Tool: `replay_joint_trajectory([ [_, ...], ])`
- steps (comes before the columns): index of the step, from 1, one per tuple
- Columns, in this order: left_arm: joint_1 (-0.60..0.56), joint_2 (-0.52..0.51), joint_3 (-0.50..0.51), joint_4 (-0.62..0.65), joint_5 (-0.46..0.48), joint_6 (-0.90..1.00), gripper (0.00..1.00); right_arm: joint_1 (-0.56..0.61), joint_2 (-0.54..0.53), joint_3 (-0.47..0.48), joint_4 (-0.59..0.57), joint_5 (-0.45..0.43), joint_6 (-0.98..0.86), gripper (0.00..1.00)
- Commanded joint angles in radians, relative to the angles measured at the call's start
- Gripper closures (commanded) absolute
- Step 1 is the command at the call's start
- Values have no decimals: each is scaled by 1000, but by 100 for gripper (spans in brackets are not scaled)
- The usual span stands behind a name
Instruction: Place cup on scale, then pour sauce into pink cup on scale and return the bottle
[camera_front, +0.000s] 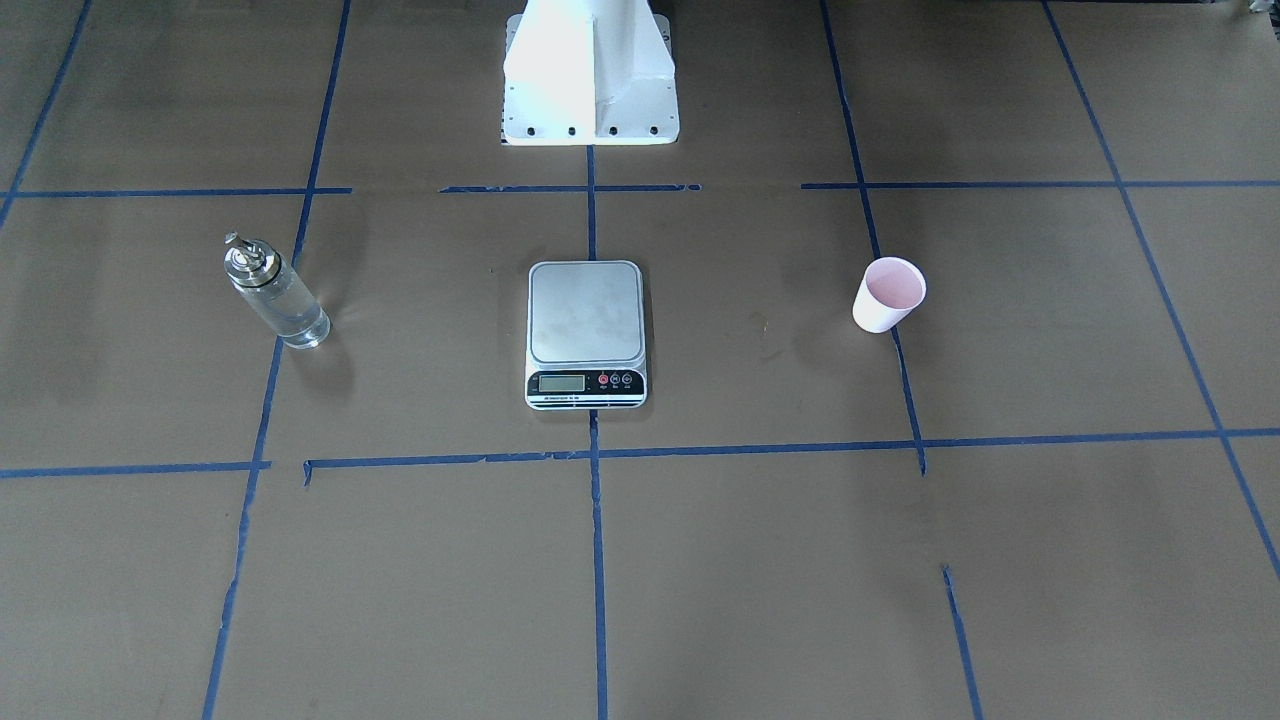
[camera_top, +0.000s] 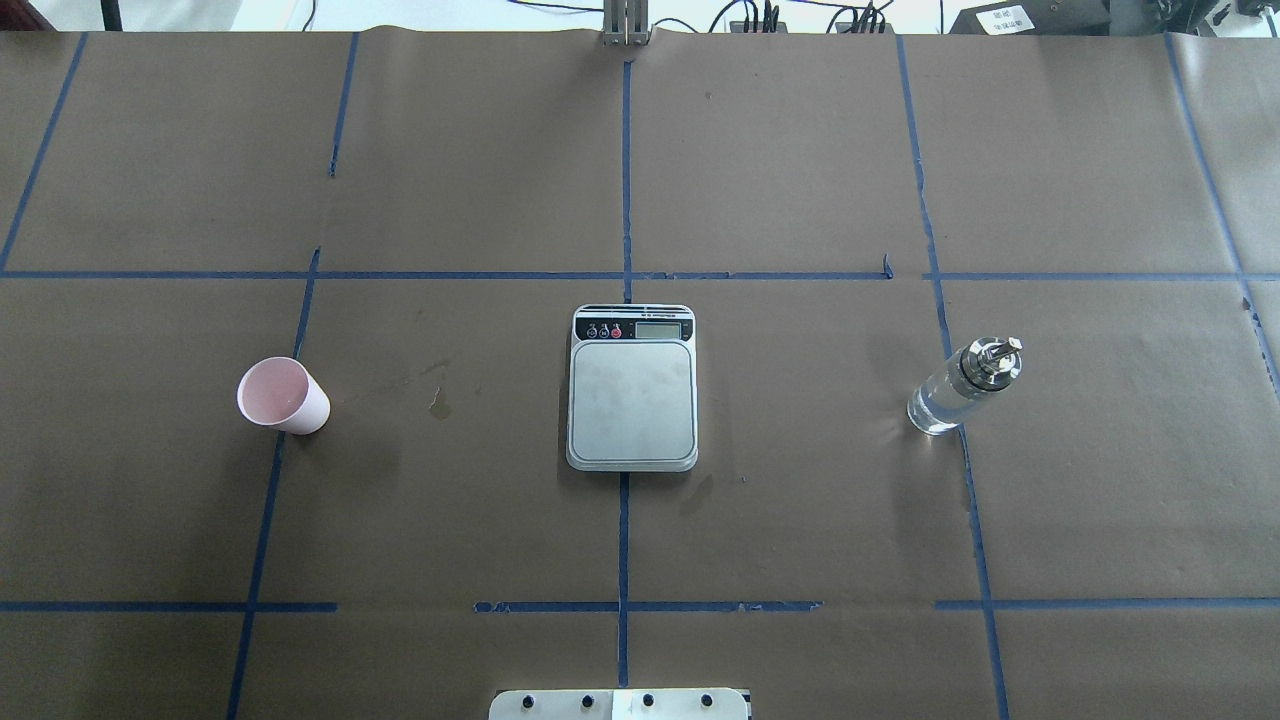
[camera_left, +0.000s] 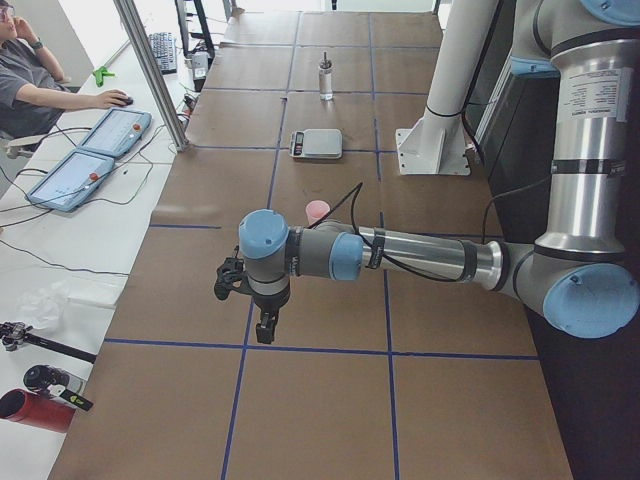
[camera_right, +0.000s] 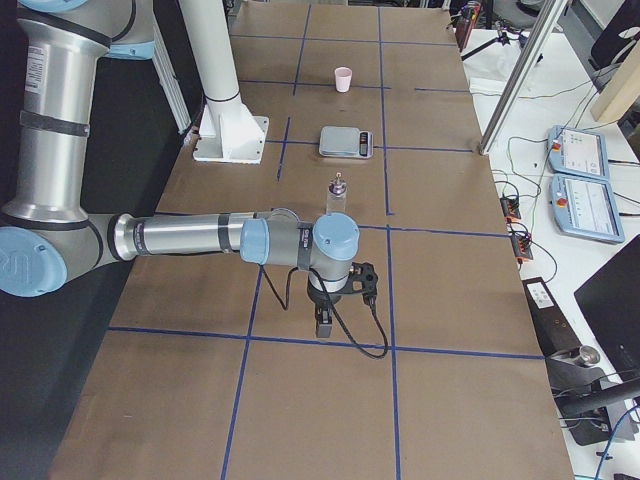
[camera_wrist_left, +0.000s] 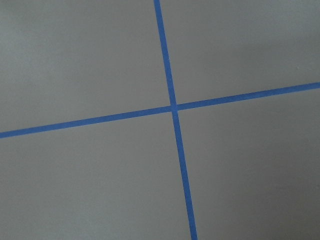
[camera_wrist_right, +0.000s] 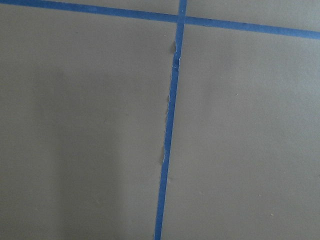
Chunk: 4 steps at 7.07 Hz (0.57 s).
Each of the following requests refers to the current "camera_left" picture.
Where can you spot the black rod tool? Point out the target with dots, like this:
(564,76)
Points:
(15,334)

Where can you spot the glass sauce bottle steel spout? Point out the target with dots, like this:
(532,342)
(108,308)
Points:
(325,78)

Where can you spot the black cabinet beside table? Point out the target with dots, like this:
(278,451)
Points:
(512,118)

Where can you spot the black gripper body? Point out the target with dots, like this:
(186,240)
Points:
(270,301)

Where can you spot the near blue teach pendant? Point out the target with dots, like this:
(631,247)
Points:
(71,182)

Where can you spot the black silver cylinder tool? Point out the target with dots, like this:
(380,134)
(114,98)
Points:
(58,385)

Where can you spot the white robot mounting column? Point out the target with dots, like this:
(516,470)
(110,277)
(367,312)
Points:
(435,145)

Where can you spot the black keyboard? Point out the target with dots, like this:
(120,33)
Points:
(164,51)

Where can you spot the black computer mouse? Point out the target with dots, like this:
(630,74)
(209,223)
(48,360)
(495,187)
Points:
(124,101)

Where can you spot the blue teach pendant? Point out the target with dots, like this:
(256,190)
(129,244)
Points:
(115,134)
(71,182)

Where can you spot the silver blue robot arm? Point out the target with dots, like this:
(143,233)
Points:
(572,274)

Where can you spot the far blue teach pendant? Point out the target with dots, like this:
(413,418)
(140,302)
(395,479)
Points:
(115,134)

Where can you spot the aluminium frame post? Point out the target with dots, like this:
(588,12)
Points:
(135,30)

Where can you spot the small white box device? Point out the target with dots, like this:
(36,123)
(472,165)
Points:
(200,67)

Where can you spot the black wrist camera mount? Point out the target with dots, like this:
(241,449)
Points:
(231,277)

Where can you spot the silver digital kitchen scale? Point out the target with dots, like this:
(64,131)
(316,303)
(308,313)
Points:
(316,144)

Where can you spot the crumpled white plastic bag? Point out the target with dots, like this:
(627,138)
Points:
(43,308)

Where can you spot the green plastic clamp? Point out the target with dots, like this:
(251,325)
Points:
(100,74)

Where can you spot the pink plastic cup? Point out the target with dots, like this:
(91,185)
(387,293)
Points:
(315,210)

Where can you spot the seated person grey shirt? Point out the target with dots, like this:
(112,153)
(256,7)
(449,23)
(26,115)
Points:
(32,96)

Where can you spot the red cylinder tube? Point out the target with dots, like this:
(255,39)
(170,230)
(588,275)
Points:
(20,406)

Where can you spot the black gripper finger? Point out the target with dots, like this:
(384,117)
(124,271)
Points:
(266,327)

